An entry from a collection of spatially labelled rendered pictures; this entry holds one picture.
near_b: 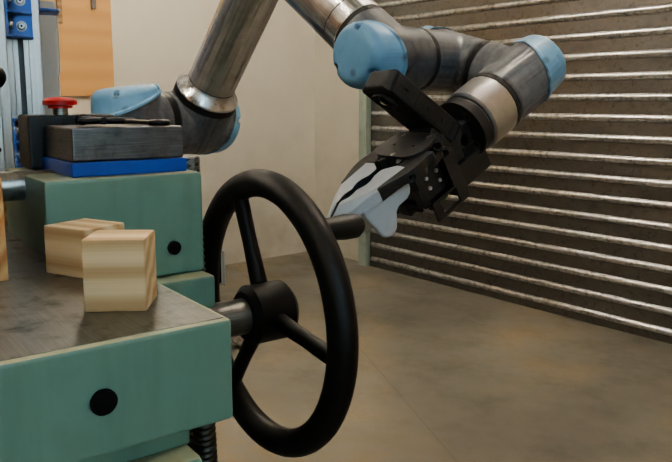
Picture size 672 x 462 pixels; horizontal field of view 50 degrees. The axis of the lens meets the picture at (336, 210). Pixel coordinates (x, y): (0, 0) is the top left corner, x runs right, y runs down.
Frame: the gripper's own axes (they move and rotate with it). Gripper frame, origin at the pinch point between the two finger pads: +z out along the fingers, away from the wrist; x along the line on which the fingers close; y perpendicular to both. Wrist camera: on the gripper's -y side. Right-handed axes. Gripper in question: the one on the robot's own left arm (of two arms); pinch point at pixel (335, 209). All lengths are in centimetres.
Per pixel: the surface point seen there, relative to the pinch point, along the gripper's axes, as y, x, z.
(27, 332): -15.6, -18.3, 29.7
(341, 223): -0.7, -4.1, 2.3
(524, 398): 155, 95, -85
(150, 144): -15.3, 1.9, 12.4
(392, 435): 127, 101, -37
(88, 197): -14.8, 0.7, 19.4
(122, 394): -11.4, -22.4, 28.2
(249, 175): -6.7, 4.6, 4.5
